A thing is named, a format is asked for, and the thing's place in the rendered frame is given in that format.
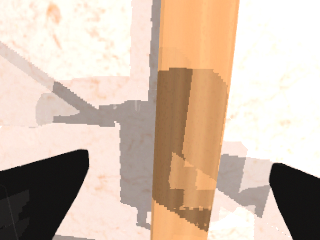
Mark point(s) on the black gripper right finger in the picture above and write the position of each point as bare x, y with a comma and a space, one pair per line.
297, 196

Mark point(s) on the light brown wooden board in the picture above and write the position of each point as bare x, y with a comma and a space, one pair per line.
196, 50

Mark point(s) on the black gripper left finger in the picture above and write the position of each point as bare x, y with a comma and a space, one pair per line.
35, 197

